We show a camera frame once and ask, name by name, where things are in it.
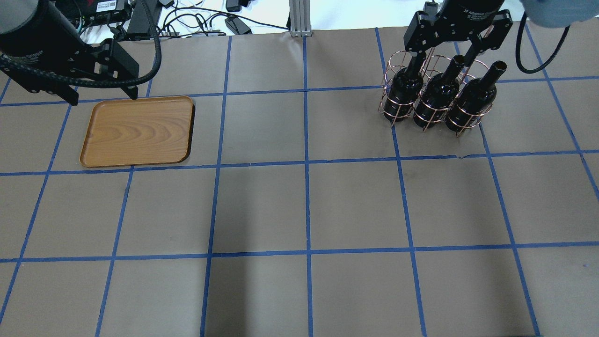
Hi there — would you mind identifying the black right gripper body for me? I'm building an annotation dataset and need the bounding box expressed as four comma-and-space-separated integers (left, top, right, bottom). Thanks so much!
404, 0, 513, 52

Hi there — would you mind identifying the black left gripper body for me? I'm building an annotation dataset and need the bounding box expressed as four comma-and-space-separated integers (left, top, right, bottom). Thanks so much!
1, 28, 139, 93

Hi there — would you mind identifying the dark wine bottle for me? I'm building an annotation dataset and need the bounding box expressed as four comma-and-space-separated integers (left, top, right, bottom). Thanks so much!
383, 66, 424, 124
445, 60, 507, 135
413, 55, 466, 130

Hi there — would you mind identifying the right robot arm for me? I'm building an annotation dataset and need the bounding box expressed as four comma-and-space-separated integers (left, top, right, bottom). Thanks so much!
403, 0, 599, 74

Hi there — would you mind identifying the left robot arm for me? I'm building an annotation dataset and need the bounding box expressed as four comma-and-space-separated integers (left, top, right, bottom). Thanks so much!
0, 0, 139, 105

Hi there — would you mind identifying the wooden tray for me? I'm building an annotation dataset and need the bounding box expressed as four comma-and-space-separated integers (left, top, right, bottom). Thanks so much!
80, 96, 195, 168

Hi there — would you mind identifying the copper wire bottle basket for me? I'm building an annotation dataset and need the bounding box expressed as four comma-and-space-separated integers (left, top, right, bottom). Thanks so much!
379, 51, 506, 137

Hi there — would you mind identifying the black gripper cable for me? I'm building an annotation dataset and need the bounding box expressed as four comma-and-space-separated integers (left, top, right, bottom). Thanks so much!
0, 0, 162, 88

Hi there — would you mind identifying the aluminium frame post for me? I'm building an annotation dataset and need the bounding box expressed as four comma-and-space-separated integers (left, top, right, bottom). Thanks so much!
289, 0, 313, 37

